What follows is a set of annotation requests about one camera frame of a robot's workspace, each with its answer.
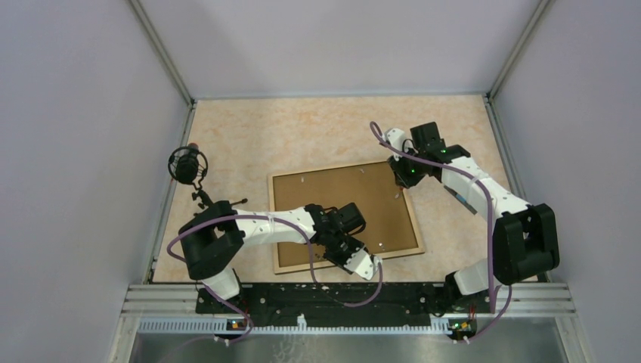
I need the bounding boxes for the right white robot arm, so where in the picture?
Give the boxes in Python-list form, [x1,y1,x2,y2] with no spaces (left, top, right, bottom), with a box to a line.
[381,123,560,312]

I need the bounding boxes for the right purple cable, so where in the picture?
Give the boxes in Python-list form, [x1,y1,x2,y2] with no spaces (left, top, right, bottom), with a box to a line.
[369,121,514,344]

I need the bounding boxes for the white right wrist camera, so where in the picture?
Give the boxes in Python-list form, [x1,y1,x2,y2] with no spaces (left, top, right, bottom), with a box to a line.
[383,128,407,161]

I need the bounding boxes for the black picture frame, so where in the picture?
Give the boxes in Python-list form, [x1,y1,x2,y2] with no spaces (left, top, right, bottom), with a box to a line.
[267,160,426,275]

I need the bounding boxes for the white cable duct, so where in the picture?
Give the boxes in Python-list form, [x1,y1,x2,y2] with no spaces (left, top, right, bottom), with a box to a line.
[138,316,451,335]

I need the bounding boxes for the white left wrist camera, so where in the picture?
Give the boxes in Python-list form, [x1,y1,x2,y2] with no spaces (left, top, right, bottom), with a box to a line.
[343,249,382,281]

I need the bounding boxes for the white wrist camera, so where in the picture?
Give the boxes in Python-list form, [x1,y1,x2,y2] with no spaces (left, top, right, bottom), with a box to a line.
[343,249,382,281]
[383,128,407,161]

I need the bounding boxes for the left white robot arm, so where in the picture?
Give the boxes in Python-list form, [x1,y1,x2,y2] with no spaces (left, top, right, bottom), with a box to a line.
[177,200,381,313]

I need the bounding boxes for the purple cable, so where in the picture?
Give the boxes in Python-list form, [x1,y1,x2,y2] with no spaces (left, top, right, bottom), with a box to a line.
[369,121,514,344]
[166,214,386,346]

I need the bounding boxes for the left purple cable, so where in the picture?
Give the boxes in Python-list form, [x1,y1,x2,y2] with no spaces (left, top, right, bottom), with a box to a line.
[166,214,386,346]

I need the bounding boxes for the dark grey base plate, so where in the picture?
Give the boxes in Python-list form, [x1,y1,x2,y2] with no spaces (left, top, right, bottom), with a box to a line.
[443,185,478,215]

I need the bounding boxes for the black microphone with shock mount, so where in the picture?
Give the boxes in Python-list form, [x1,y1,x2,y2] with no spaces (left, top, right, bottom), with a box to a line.
[167,143,249,212]

